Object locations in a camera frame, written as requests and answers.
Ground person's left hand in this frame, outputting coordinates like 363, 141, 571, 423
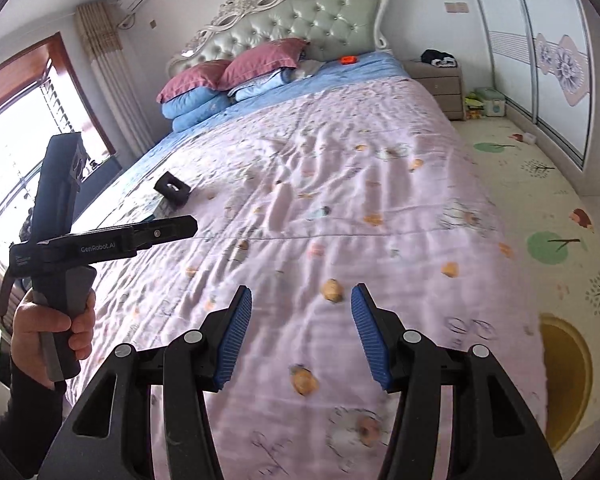
11, 287, 97, 383

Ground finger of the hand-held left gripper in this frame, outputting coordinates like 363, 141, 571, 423
129, 215, 198, 255

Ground dusty pink pillow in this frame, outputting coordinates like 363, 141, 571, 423
156, 59, 233, 105
217, 37, 308, 92

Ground wood framed window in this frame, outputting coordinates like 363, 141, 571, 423
0, 32, 116, 286

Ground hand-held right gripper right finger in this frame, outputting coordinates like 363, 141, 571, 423
350, 282, 563, 480

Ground cartoon tree play mat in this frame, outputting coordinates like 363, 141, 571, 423
450, 115, 600, 461

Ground pink floral quilt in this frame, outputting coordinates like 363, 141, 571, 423
65, 75, 551, 480

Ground yellow green packets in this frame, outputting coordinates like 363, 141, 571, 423
462, 92, 483, 121

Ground white cloth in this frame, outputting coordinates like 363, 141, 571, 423
292, 58, 326, 81

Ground folded blue quilt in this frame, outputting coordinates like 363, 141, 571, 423
228, 67, 301, 103

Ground green tufted bed headboard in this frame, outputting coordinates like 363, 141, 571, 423
166, 0, 398, 78

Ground blue pillows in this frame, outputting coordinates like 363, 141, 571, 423
161, 87, 236, 132

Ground white sliding door wardrobe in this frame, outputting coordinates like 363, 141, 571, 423
462, 0, 600, 196

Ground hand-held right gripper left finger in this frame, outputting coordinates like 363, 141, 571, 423
37, 285, 253, 480

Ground person's left forearm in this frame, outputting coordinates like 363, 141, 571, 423
0, 355, 68, 480

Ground green storage box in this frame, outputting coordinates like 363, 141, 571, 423
475, 87, 506, 117

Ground black clothing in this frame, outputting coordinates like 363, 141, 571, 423
420, 49, 458, 68

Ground dark window bench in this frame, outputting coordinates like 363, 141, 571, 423
75, 155, 123, 211

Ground blue bedsheet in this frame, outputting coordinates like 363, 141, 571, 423
80, 51, 411, 241

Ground beige striped curtain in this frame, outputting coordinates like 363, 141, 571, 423
75, 2, 156, 161

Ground beige nightstand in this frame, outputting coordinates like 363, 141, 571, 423
404, 59, 465, 122

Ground black block-shaped holder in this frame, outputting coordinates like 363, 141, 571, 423
154, 171, 191, 207

